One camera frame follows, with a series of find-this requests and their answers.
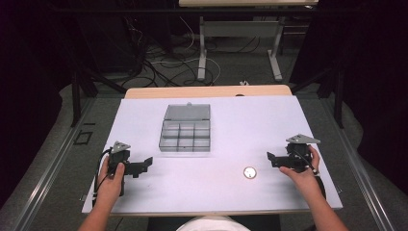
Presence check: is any white floor cable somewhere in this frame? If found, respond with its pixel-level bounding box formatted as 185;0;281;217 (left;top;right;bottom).
150;15;222;85

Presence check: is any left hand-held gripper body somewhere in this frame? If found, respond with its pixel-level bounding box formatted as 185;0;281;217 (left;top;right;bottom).
107;141;132;197

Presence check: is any clear plastic compartment box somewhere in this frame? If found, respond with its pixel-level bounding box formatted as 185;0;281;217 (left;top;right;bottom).
158;101;212;153

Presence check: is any dark curtain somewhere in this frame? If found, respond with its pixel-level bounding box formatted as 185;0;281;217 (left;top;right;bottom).
290;0;408;196
0;0;76;210

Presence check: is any person's white shirt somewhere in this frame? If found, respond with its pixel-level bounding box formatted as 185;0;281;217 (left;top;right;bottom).
175;216;252;231

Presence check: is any person's left hand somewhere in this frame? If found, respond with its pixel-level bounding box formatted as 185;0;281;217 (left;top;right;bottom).
95;157;126;210

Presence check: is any black metal stand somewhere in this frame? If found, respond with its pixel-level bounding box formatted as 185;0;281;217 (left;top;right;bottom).
69;61;128;128
290;65;345;129

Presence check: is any white table cover board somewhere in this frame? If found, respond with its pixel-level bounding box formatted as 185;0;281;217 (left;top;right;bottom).
81;94;344;216

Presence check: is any aluminium floor rail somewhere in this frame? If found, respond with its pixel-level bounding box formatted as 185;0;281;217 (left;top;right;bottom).
9;97;97;231
320;97;397;231

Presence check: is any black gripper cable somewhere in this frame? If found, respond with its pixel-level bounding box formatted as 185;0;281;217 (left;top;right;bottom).
293;153;327;200
91;147;114;206

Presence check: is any bundle of black floor cables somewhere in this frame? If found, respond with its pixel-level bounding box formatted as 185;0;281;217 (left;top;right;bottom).
118;15;216;89

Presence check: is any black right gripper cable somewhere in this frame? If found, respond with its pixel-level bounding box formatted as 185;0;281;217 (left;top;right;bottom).
293;153;327;200

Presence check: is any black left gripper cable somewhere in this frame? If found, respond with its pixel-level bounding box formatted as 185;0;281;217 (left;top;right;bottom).
91;147;114;206

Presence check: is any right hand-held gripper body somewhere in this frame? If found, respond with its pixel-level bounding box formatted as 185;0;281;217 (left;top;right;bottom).
283;134;321;173

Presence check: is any white metal desk frame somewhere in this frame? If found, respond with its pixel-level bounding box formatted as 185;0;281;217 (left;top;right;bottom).
178;0;319;82

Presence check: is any person's right hand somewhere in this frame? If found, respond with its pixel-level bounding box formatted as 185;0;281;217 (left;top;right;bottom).
278;144;321;197

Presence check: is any small round metal disc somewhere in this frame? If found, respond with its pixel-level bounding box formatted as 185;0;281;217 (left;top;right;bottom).
242;166;258;180

